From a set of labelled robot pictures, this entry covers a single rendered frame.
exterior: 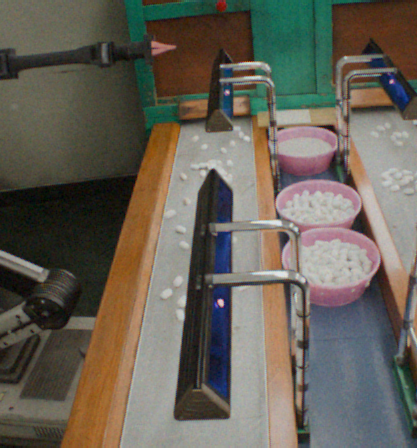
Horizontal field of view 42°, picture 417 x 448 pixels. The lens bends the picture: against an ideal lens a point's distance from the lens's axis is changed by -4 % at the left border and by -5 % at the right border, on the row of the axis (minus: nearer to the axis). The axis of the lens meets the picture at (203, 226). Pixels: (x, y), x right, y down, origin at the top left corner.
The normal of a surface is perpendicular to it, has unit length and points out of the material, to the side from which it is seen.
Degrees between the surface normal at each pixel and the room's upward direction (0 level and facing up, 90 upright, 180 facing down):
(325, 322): 0
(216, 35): 90
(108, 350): 0
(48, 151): 90
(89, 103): 90
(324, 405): 0
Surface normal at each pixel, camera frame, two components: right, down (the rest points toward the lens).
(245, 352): -0.11, -0.83
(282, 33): -0.05, 0.55
